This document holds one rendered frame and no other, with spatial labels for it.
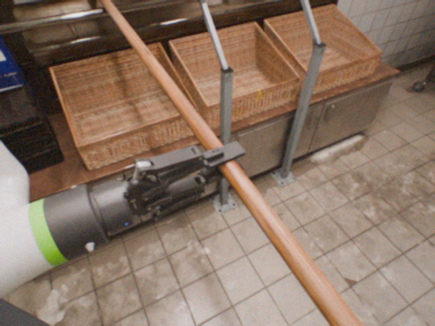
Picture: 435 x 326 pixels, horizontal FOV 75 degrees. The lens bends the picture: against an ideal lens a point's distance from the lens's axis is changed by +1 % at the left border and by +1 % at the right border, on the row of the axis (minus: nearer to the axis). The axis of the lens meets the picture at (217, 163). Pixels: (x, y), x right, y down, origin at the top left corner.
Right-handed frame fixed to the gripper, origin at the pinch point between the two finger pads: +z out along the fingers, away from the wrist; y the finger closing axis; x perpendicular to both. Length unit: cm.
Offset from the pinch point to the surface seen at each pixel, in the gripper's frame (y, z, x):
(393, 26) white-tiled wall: 63, 229, -114
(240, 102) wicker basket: 49, 51, -70
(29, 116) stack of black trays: 37, -39, -87
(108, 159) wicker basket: 58, -17, -71
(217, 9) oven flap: 23, 63, -117
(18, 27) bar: 3, -27, -84
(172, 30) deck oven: 31, 38, -120
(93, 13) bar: 3, -4, -83
